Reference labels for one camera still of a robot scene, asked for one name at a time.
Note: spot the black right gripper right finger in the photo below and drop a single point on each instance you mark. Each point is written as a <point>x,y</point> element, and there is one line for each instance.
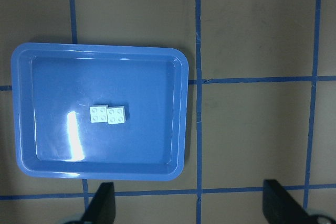
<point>279,206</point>

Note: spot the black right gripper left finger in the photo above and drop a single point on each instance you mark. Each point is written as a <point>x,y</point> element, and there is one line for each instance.
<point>102,208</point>

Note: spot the blue plastic tray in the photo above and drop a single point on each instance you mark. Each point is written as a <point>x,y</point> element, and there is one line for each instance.
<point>54,85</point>

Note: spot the white block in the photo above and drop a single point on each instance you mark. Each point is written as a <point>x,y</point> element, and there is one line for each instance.
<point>98,113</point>
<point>116,115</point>

